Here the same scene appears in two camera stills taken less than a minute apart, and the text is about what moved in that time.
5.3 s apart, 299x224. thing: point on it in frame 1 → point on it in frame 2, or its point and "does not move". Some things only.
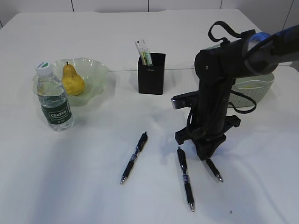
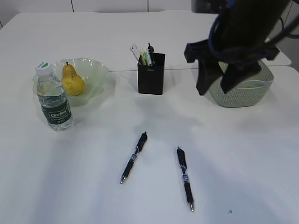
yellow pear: [73, 82] does not move
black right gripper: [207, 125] → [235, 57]
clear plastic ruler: [142, 46] → [136, 51]
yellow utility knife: [143, 58] does not move
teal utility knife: [149, 62] does not move
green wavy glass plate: [92, 72] does not move
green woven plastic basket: [256, 87] does not move
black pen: [216, 171] → [151, 50]
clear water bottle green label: [53, 99] does not move
